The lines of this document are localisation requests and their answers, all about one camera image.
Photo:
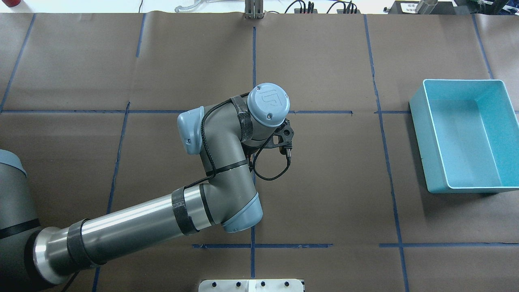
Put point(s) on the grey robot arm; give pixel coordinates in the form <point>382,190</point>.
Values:
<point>228,137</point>

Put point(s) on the black power strip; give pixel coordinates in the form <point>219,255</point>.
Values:
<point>347,7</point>

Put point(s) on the turquoise plastic storage bin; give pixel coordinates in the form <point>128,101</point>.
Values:
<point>468,136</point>

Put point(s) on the silver metal cup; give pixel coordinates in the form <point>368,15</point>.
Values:
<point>425,7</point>

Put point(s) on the red cylinder bottle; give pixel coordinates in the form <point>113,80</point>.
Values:
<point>11,3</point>

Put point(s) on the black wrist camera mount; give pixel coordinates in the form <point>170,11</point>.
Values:
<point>282,138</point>

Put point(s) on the aluminium frame post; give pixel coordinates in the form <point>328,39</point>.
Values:
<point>254,9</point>

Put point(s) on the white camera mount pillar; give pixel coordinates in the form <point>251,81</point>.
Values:
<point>252,285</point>

